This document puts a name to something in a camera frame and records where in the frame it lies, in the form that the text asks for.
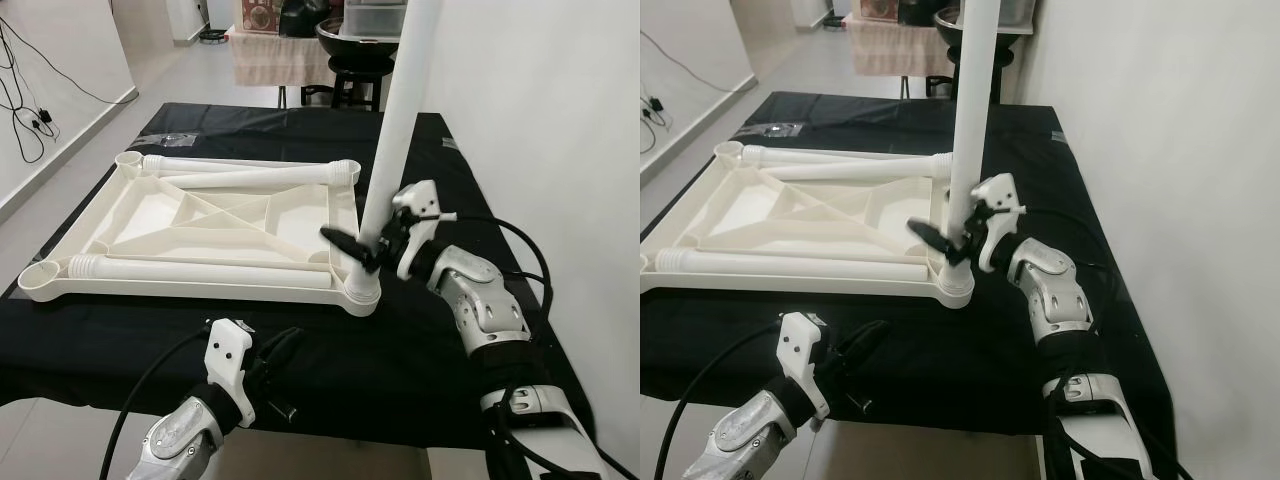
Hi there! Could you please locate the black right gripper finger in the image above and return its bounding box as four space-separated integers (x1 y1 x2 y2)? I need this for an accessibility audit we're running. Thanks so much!
908 219 964 268
320 227 380 275

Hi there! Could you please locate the black bag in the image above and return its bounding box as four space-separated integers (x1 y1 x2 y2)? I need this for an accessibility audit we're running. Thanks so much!
898 0 946 26
280 0 331 39

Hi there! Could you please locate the beige cloth covered table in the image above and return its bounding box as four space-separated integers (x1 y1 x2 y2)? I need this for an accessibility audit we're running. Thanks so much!
232 28 336 89
848 18 956 79

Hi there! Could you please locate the black round stool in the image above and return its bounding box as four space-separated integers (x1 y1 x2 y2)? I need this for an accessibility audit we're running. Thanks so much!
328 55 386 111
925 45 1001 101

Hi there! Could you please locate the clear plastic storage box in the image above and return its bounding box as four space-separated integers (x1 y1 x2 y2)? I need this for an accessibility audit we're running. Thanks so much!
995 0 1036 31
345 0 406 36

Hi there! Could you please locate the black wall cable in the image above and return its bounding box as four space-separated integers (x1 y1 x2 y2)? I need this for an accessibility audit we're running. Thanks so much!
0 15 136 166
640 30 756 156

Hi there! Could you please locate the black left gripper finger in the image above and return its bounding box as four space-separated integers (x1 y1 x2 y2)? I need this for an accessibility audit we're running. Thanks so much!
833 320 892 363
843 349 883 386
256 327 307 367
263 354 300 390

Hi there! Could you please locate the black tablecloth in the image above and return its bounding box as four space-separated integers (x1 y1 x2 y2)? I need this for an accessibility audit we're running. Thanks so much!
640 92 1181 451
0 100 591 441

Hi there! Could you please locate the white plastic table top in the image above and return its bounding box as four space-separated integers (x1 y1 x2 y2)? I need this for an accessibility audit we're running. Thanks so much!
640 140 976 309
18 152 383 317

